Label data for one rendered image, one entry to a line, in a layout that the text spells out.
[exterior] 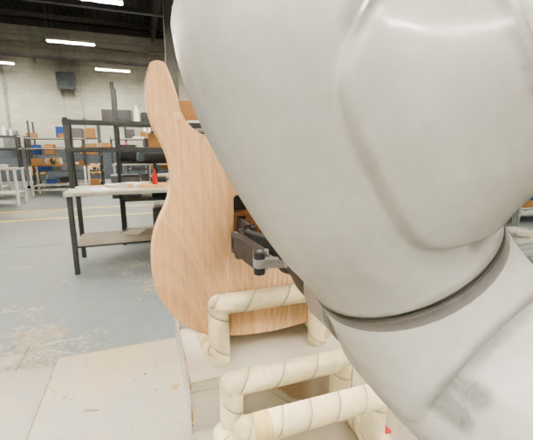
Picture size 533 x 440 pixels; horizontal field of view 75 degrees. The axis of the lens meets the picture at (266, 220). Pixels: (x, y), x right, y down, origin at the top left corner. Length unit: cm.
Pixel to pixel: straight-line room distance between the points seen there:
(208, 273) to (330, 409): 25
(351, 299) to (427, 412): 7
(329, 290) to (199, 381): 41
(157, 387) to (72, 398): 14
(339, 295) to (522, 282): 8
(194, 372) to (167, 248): 19
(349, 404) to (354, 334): 30
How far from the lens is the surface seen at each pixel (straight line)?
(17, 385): 88
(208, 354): 56
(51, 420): 71
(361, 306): 16
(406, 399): 20
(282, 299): 55
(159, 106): 50
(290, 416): 45
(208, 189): 51
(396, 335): 17
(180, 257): 52
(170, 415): 65
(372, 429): 53
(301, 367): 53
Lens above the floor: 135
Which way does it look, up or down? 12 degrees down
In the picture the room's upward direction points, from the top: straight up
